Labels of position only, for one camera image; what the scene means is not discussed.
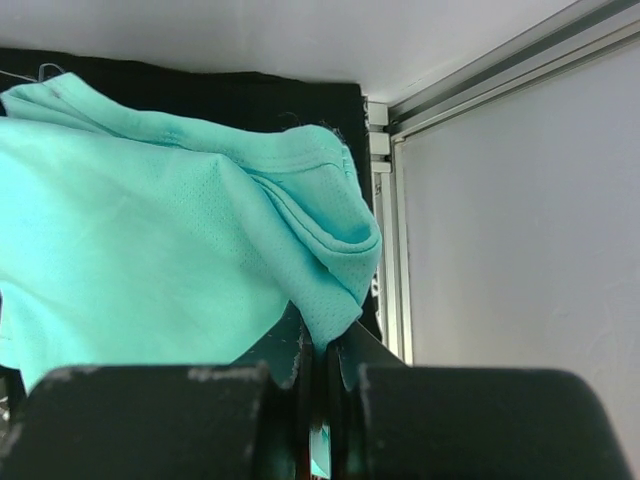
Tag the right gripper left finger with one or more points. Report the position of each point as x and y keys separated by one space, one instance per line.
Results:
x=245 y=420

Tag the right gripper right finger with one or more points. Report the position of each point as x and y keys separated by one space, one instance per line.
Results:
x=389 y=420

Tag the folded black t shirt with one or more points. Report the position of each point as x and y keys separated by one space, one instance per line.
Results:
x=225 y=100

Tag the aluminium frame corner post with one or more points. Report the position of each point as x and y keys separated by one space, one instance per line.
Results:
x=577 y=34

